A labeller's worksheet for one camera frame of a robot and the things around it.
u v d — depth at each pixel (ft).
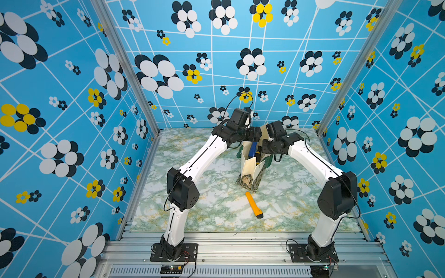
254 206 2.85
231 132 1.93
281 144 2.06
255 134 2.41
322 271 2.26
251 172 2.93
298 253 2.37
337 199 1.54
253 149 2.98
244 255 2.43
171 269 2.37
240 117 2.04
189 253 2.40
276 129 2.26
